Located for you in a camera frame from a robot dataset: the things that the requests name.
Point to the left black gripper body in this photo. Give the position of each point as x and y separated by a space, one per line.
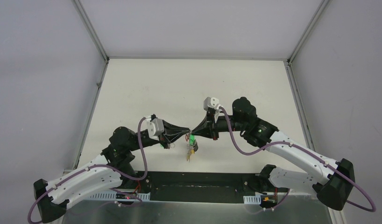
163 133

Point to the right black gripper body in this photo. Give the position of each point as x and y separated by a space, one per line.
220 123

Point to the left controller board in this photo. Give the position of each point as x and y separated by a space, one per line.
126 196

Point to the large keyring with keys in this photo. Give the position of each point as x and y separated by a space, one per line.
192 145

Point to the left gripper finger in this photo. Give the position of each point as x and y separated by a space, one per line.
173 129
171 138

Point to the controller board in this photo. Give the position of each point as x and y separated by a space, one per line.
126 196
268 202

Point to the aluminium frame rail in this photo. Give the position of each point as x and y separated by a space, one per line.
91 182

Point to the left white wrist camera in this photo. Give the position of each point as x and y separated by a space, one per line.
155 126

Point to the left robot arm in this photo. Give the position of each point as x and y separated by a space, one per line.
123 161

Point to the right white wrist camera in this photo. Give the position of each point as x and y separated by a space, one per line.
211 103

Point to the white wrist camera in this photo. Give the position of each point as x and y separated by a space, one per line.
211 103
155 126

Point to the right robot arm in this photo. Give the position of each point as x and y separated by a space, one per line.
267 137

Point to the right controller board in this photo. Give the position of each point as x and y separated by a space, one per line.
268 202

